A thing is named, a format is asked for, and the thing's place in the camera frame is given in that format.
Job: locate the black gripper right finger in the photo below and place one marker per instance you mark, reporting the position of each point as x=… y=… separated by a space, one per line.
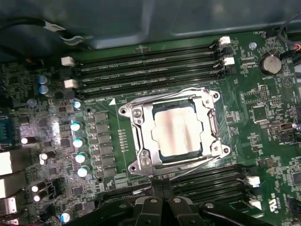
x=181 y=212

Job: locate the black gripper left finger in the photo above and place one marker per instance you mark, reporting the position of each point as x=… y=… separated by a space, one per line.
x=148 y=212

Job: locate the silver-topped CPU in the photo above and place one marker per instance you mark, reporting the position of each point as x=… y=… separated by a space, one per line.
x=176 y=131

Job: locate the CPU socket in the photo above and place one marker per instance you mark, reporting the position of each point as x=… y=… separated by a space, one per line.
x=138 y=118

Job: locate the green motherboard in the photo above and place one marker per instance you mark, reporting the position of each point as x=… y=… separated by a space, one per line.
x=240 y=150

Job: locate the silver internal USB port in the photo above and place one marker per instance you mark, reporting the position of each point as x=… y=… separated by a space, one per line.
x=285 y=127

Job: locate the silver coin battery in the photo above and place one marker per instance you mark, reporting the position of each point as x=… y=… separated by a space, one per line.
x=270 y=64

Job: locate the black PC case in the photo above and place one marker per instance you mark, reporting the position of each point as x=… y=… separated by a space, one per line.
x=117 y=18

